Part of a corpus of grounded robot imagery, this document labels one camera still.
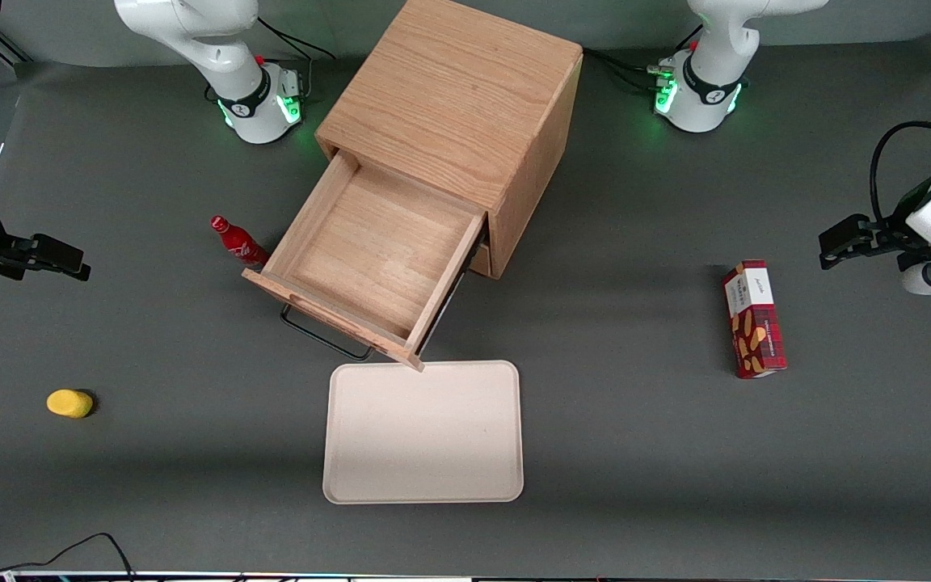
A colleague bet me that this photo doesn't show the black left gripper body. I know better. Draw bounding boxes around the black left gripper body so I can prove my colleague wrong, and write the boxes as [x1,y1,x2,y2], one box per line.
[870,218,931,272]

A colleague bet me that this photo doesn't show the oak wooden drawer cabinet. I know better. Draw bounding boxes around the oak wooden drawer cabinet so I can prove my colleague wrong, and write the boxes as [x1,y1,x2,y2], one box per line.
[314,0,584,280]

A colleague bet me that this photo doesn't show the red plaid cookie box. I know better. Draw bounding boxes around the red plaid cookie box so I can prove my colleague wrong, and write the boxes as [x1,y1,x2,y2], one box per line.
[721,259,788,380]

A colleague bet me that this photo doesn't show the yellow lemon toy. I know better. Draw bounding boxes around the yellow lemon toy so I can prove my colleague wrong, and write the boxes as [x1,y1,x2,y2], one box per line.
[46,389,95,420]

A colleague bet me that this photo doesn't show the red cola bottle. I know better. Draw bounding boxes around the red cola bottle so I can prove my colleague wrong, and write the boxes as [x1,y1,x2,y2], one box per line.
[210,215,271,270]

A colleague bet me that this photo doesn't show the beige rectangular tray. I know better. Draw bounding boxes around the beige rectangular tray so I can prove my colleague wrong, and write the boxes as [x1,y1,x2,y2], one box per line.
[322,360,525,505]

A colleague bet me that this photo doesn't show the black looped camera cable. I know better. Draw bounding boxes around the black looped camera cable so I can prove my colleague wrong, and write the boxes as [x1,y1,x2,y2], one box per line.
[870,121,931,231]

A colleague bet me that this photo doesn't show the grey metal frame rail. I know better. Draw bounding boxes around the grey metal frame rail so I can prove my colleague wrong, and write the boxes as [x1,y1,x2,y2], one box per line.
[0,24,34,67]

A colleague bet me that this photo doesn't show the thin black floor cable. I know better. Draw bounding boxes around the thin black floor cable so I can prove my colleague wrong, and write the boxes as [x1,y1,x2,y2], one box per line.
[0,532,137,582]

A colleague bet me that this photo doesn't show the black left base cables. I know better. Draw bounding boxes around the black left base cables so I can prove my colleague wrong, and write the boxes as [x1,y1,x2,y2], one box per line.
[583,24,705,94]

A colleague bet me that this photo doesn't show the black base cables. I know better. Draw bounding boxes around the black base cables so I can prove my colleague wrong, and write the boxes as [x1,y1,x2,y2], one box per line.
[255,16,337,102]
[583,24,705,94]

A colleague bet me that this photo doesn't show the black right base cables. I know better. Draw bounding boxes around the black right base cables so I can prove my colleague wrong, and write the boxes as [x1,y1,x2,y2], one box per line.
[255,16,337,102]

